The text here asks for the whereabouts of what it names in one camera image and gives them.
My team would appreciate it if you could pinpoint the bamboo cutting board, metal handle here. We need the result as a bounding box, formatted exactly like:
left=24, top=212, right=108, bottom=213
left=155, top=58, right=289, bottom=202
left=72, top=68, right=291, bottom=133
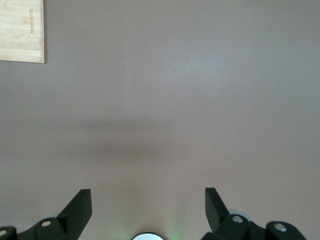
left=0, top=0, right=46, bottom=64

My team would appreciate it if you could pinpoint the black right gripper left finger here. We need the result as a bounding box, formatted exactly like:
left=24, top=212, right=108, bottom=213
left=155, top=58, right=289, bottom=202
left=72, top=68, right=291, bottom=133
left=0, top=189, right=92, bottom=240

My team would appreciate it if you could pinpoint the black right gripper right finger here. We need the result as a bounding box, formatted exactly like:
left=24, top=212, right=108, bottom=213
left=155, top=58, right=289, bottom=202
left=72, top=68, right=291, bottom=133
left=201, top=187, right=307, bottom=240

